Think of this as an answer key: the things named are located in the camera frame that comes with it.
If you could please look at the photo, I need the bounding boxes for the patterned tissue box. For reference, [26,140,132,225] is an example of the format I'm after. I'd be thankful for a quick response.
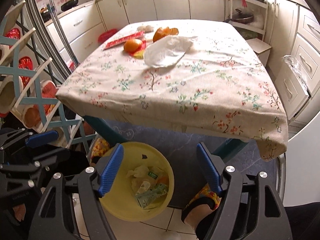
[135,182,168,208]

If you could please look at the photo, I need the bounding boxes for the floral slipper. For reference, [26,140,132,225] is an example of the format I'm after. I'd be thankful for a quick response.
[90,137,112,164]
[181,184,223,224]

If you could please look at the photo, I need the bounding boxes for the white fridge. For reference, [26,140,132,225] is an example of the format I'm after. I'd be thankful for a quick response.
[275,119,320,204]

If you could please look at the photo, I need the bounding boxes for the yellow plastic basin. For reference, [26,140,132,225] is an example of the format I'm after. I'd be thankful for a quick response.
[96,141,175,222]

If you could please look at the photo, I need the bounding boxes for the orange lined slipper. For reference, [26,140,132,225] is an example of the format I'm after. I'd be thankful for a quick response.
[22,106,45,128]

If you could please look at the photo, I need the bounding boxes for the white trolley rack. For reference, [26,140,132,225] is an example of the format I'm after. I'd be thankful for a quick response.
[224,0,269,40]

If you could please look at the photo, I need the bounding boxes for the white plastic bag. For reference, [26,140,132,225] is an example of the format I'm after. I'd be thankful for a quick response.
[144,36,198,68]

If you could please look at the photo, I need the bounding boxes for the dark floor mat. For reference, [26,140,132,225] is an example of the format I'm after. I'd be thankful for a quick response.
[105,120,278,209]

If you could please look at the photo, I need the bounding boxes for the white stool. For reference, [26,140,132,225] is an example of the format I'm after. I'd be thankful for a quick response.
[246,38,272,67]

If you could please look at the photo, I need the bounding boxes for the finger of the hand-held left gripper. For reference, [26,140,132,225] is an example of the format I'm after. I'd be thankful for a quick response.
[5,129,59,148]
[32,148,71,173]

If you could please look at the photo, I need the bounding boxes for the person's right leg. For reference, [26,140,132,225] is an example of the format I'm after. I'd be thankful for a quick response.
[186,201,218,240]

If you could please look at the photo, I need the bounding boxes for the red packet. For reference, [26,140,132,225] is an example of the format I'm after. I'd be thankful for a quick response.
[104,31,146,50]

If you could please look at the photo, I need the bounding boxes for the white drawer unit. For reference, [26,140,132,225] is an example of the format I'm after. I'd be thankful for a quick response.
[265,0,320,128]

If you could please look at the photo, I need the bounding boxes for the blue cross shoe rack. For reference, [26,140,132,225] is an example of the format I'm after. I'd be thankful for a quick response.
[0,0,97,150]

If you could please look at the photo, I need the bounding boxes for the black wok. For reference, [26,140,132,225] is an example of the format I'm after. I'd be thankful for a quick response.
[224,8,255,25]

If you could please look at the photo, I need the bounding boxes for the red bag waste bin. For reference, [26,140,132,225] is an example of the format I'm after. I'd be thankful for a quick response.
[98,29,118,43]

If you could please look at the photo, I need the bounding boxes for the person's left hand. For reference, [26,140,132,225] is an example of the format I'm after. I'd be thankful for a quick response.
[11,202,28,222]

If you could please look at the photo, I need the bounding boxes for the floral tablecloth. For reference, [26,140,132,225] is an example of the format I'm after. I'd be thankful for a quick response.
[55,20,289,160]

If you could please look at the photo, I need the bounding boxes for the white base cabinets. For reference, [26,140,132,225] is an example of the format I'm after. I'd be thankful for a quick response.
[46,0,225,63]

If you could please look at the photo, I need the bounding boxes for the silver foil bag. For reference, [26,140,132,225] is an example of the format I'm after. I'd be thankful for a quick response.
[282,55,310,95]

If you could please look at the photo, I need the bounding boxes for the white tissue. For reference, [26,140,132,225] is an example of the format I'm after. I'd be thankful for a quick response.
[126,165,150,193]

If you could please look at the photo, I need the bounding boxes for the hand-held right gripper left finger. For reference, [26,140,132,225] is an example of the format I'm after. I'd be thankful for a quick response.
[27,143,125,240]

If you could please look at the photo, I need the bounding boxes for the black frying pan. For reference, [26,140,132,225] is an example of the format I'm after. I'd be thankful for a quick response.
[61,0,83,12]

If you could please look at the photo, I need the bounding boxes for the beige lined slipper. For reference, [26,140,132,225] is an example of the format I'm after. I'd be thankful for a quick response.
[0,44,15,63]
[0,76,24,117]

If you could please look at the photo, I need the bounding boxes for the large orange peel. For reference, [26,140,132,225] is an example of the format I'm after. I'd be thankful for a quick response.
[124,39,142,53]

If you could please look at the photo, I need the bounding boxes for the red slipper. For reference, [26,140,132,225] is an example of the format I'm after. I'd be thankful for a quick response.
[40,80,57,113]

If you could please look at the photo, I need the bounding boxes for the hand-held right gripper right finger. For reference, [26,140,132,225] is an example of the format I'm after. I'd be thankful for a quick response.
[196,142,293,240]

